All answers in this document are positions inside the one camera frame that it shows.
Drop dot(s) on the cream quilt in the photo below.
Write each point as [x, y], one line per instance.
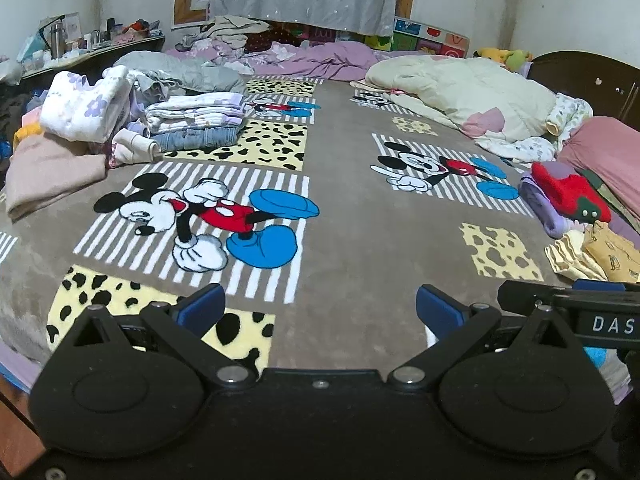
[465, 90]

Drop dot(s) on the mustard yellow garment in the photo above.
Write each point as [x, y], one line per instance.
[610, 255]

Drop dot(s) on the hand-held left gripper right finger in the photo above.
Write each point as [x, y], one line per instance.
[440, 310]

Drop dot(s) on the dark wooden headboard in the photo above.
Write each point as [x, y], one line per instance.
[585, 80]

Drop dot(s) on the red garment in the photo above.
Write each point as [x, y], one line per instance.
[565, 190]

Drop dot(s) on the steel thermos bottle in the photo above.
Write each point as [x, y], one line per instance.
[57, 40]

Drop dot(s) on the colourful play mat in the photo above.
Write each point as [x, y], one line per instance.
[435, 40]

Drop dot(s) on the beige folded towel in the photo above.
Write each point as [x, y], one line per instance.
[50, 175]

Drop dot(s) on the olive green cloth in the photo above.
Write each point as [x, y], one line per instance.
[605, 190]

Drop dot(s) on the cluttered wooden desk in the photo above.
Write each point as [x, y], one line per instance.
[125, 45]

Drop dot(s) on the beige clothes pile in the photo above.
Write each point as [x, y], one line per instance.
[230, 27]

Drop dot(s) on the purple duvet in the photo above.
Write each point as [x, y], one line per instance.
[320, 62]

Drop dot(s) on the white floral sheet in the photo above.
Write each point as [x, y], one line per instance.
[570, 110]

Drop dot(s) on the grey crumpled clothing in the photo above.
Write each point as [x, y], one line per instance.
[190, 75]

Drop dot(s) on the stack of folded clothes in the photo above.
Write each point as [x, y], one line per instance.
[195, 120]

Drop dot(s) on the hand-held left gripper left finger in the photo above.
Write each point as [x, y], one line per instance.
[202, 307]

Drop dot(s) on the cartoon mouse printed blanket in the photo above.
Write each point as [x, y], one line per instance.
[350, 240]

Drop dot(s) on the yellow plush toy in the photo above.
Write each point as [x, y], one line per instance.
[515, 57]

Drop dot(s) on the small pink rolled clothes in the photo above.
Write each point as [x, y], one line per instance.
[132, 147]

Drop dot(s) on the pink pillow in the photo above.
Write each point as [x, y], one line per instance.
[605, 145]

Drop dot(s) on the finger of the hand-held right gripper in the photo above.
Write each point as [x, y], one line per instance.
[530, 292]

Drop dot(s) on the white floral garment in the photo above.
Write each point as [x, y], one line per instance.
[85, 110]

